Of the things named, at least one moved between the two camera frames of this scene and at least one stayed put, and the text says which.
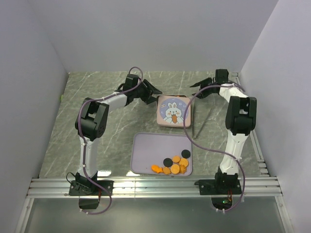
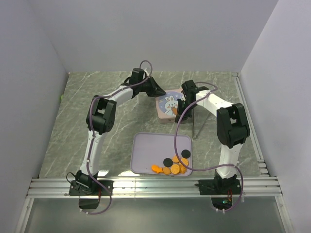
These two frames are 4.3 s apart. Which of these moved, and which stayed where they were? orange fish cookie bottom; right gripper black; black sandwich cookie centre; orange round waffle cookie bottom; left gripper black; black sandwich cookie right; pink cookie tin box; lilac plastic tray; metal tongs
Moved: pink cookie tin box; left gripper black; right gripper black
Stayed: lilac plastic tray; black sandwich cookie right; metal tongs; orange round waffle cookie bottom; orange fish cookie bottom; black sandwich cookie centre
